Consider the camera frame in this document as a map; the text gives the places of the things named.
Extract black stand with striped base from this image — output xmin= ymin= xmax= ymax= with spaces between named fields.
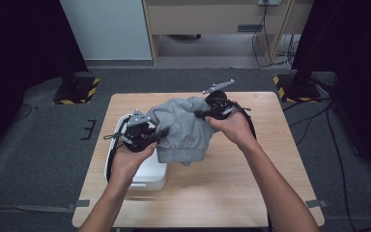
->
xmin=52 ymin=64 xmax=100 ymax=105
xmin=272 ymin=69 xmax=323 ymax=103

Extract grey tape strip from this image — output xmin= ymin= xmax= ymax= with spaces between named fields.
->
xmin=305 ymin=199 xmax=328 ymax=209
xmin=67 ymin=199 xmax=91 ymax=213

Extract person's left hand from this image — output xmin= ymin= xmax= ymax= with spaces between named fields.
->
xmin=110 ymin=141 xmax=158 ymax=189

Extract black hanging cable bundle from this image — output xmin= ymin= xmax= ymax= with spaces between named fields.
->
xmin=251 ymin=1 xmax=294 ymax=69

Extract black floor tape marks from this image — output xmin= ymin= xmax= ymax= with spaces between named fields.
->
xmin=80 ymin=119 xmax=98 ymax=141

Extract person's right hand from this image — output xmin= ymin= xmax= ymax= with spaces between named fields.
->
xmin=204 ymin=101 xmax=256 ymax=148

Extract left hand-held gripper black cable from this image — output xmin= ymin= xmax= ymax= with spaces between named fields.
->
xmin=105 ymin=115 xmax=131 ymax=184

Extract hand-held gripper black cable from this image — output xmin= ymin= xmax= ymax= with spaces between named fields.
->
xmin=235 ymin=102 xmax=258 ymax=141
xmin=105 ymin=115 xmax=131 ymax=184

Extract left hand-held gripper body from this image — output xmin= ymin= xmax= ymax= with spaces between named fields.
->
xmin=102 ymin=108 xmax=156 ymax=153

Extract grey pants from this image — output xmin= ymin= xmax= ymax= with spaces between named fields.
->
xmin=145 ymin=96 xmax=222 ymax=167

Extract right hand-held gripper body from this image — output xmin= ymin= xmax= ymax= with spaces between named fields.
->
xmin=202 ymin=78 xmax=252 ymax=121

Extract light wooden desk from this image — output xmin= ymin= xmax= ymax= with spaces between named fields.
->
xmin=141 ymin=0 xmax=315 ymax=67

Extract long black floor cable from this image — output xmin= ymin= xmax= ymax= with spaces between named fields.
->
xmin=325 ymin=101 xmax=359 ymax=232

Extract white plastic bin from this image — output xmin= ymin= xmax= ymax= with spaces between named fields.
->
xmin=104 ymin=113 xmax=168 ymax=191

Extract black curtain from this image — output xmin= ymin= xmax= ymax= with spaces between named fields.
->
xmin=0 ymin=0 xmax=90 ymax=162
xmin=291 ymin=0 xmax=371 ymax=182

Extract white cabinet panel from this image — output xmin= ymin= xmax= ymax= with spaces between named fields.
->
xmin=60 ymin=0 xmax=153 ymax=61

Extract right hand-held gripper black cable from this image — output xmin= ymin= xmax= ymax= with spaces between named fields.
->
xmin=235 ymin=102 xmax=258 ymax=141

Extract thin black floor cable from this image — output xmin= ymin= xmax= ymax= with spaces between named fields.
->
xmin=13 ymin=103 xmax=34 ymax=122

